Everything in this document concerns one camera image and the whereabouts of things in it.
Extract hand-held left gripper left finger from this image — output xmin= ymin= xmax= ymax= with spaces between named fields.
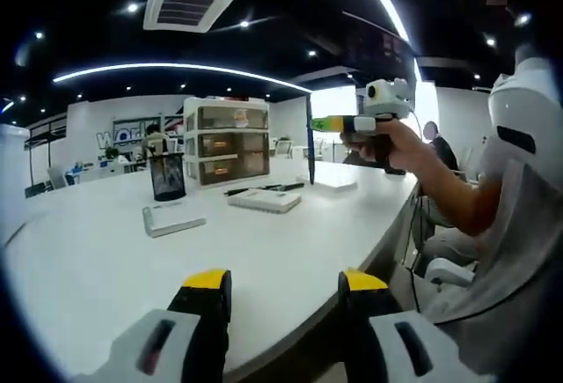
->
xmin=69 ymin=268 xmax=233 ymax=383

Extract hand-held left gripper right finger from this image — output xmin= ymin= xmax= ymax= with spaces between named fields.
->
xmin=337 ymin=268 xmax=496 ymax=383

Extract blue black pen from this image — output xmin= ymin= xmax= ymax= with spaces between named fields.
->
xmin=305 ymin=94 xmax=318 ymax=186

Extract white spiral sticky note pad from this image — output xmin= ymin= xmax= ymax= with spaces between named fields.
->
xmin=142 ymin=201 xmax=208 ymax=239
xmin=227 ymin=189 xmax=303 ymax=216

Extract white drawer organizer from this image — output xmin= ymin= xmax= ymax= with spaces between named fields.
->
xmin=182 ymin=95 xmax=270 ymax=187

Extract white desk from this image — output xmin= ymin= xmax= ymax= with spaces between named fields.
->
xmin=0 ymin=158 xmax=419 ymax=383

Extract person's right hand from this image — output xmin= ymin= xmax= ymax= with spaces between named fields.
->
xmin=340 ymin=116 xmax=426 ymax=173

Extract hanging black monitor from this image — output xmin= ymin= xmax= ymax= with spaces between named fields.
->
xmin=341 ymin=11 xmax=417 ymax=80

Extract person's legs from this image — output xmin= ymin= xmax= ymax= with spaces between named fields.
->
xmin=421 ymin=224 xmax=485 ymax=269

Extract black mesh pen holder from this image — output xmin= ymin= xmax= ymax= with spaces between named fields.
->
xmin=148 ymin=151 xmax=186 ymax=203

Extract white chest device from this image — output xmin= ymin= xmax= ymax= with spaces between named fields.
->
xmin=483 ymin=43 xmax=563 ymax=173

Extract ceiling air conditioner vent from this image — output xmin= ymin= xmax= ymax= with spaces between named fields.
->
xmin=143 ymin=0 xmax=238 ymax=34

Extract wall logo sign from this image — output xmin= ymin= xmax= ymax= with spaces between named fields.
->
xmin=95 ymin=114 xmax=184 ymax=149

